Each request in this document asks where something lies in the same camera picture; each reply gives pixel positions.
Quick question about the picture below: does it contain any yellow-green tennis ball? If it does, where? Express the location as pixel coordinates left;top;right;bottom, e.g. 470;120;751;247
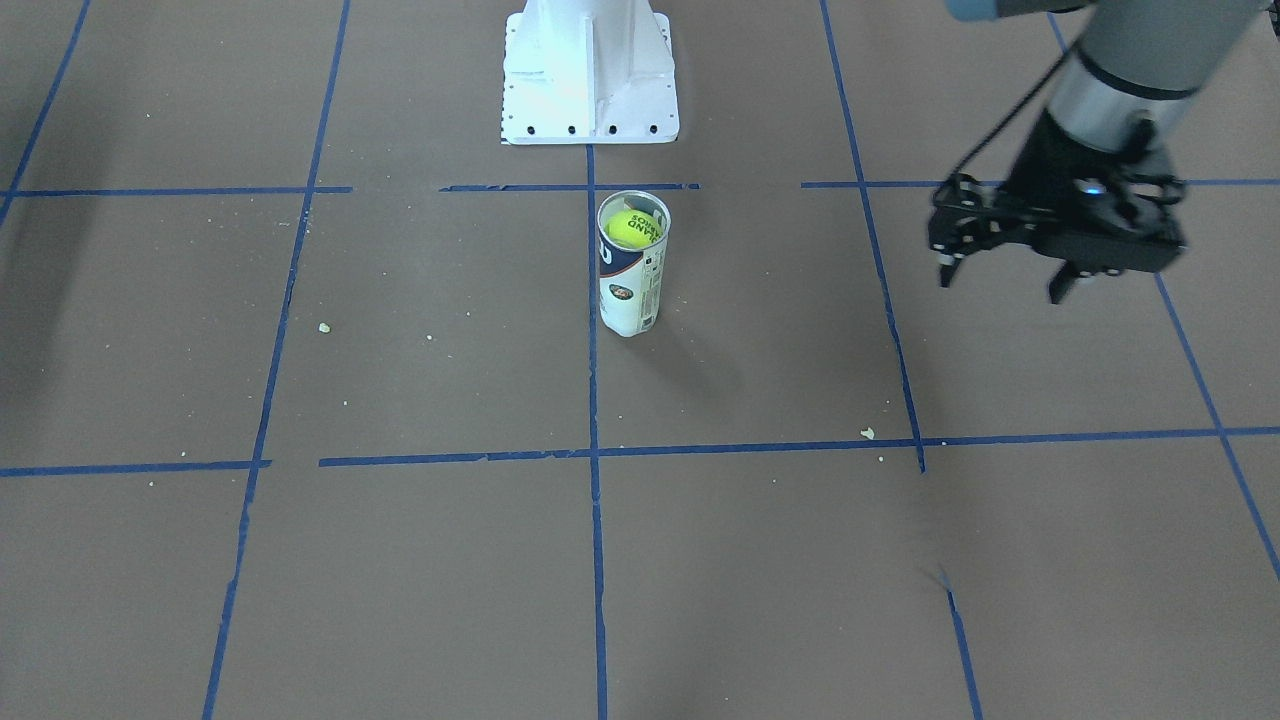
604;209;663;250

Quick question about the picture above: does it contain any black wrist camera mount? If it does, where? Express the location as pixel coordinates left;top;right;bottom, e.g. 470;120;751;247
925;173;1007;265

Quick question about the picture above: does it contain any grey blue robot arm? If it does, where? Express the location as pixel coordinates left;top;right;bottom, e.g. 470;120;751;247
927;1;1265;304

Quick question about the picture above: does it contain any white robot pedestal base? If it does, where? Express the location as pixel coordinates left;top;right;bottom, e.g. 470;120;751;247
500;1;680;146

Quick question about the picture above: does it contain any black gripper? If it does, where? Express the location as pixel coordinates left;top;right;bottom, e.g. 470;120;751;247
938;111;1187;305

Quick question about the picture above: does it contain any clear tennis ball can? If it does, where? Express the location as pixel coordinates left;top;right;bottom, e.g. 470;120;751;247
596;190;672;338

